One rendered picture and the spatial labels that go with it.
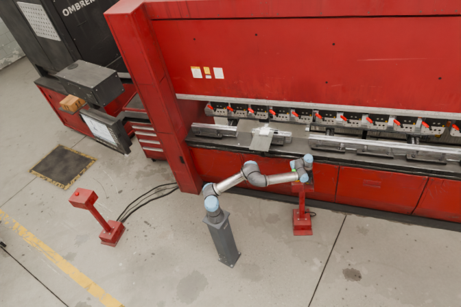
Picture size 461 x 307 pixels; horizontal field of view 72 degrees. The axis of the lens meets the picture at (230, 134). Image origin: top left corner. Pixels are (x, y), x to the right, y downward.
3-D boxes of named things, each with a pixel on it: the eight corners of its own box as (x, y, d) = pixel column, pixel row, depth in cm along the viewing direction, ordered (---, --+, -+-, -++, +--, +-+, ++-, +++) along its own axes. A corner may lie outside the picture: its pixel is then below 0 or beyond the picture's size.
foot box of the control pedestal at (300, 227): (293, 235, 333) (293, 229, 325) (291, 214, 351) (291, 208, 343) (313, 235, 330) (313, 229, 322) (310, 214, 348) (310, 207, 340)
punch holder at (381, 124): (366, 128, 267) (369, 113, 256) (366, 121, 273) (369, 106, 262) (386, 129, 263) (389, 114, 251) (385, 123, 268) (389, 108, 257)
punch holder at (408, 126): (392, 130, 261) (396, 115, 250) (392, 123, 267) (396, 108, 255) (413, 132, 256) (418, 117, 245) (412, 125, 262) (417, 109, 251)
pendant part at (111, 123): (95, 140, 300) (77, 111, 276) (105, 132, 307) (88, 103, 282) (127, 155, 278) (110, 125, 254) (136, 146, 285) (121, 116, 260)
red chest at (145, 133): (149, 164, 441) (121, 109, 372) (164, 139, 474) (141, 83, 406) (181, 169, 425) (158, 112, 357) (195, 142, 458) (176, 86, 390)
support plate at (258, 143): (249, 149, 296) (248, 149, 295) (256, 130, 313) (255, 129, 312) (267, 151, 290) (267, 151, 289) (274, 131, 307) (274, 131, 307)
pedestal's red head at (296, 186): (291, 192, 294) (291, 180, 281) (290, 179, 305) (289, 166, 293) (313, 192, 291) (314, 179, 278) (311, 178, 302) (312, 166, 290)
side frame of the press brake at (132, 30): (180, 192, 397) (102, 13, 240) (204, 144, 453) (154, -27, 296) (199, 195, 389) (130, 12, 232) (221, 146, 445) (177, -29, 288)
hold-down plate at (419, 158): (405, 160, 274) (407, 158, 272) (405, 155, 278) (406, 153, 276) (446, 165, 265) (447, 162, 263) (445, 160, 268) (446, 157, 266)
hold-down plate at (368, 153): (356, 155, 287) (357, 152, 285) (357, 150, 290) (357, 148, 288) (393, 159, 277) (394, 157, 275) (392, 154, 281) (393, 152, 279)
